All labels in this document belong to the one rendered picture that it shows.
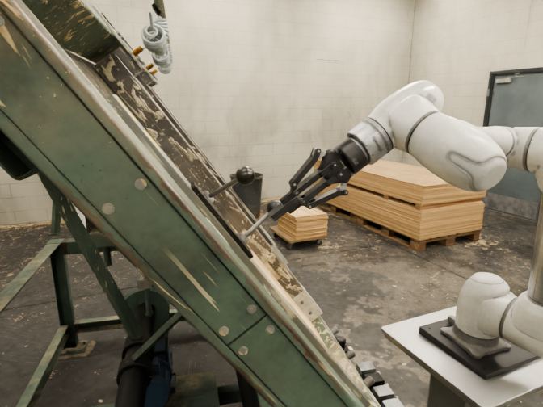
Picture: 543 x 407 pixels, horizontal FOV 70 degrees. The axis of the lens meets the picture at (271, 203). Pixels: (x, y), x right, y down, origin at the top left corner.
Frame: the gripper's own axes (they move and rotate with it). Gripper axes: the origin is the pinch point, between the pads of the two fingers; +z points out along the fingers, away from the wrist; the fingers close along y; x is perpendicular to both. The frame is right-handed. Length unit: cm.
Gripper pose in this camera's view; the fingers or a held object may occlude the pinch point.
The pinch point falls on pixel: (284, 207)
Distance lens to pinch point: 83.8
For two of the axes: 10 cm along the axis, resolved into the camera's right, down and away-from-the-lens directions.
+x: -2.3, -2.4, 9.5
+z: -7.9, 6.1, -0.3
